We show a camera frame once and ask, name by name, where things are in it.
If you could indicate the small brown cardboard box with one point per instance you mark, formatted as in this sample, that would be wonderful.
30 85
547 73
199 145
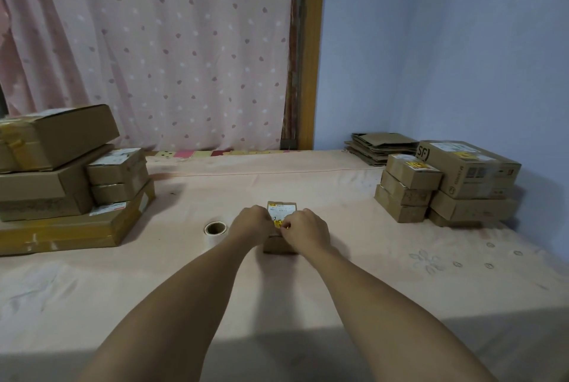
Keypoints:
400 209

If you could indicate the large taped cardboard box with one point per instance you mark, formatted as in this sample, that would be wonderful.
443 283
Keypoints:
53 135

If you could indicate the person's right fingers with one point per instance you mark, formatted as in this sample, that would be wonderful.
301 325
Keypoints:
287 222

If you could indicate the person's left forearm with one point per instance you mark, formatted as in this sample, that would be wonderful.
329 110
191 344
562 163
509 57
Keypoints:
178 311

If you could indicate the small cardboard box white label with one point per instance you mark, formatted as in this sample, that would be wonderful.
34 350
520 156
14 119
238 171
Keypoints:
116 165

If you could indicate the large printed cardboard box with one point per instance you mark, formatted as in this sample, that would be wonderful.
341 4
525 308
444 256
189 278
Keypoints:
471 169

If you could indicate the person's left fingers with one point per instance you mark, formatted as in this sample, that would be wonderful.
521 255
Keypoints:
272 220

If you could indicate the wooden door frame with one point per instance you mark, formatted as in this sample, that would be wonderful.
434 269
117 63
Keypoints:
310 48

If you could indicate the wide brown cardboard box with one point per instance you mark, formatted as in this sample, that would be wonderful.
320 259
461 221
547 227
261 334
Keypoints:
42 193

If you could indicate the small labelled cardboard box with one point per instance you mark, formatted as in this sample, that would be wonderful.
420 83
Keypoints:
282 214

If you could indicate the small box yellow label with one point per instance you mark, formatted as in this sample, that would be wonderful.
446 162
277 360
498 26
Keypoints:
413 171

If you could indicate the small scribbled cardboard box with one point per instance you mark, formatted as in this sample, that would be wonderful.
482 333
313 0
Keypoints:
405 193

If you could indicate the flat brown cardboard box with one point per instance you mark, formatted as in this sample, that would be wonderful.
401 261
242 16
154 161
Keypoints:
462 221

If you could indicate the small plain cardboard box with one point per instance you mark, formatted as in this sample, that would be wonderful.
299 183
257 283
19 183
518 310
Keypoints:
119 191

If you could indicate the medium brown cardboard box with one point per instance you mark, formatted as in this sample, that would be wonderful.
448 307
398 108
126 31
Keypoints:
473 208

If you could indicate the pink embroidered table cloth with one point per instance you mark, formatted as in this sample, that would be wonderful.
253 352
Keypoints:
284 288

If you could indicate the person's right forearm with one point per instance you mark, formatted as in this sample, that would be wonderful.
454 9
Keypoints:
386 319

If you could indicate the person's right hand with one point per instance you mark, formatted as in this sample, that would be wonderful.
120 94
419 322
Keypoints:
306 231

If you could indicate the stack of flattened cardboard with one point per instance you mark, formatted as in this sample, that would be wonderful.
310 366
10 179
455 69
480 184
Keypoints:
378 144

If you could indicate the person's left hand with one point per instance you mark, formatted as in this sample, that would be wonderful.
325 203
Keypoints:
251 224

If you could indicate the long flat cardboard box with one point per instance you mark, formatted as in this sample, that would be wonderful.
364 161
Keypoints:
66 228

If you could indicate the pink dotted curtain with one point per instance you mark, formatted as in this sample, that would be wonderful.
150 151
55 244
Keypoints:
151 44

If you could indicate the clear packing tape roll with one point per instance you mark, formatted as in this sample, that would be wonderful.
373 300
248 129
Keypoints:
215 229

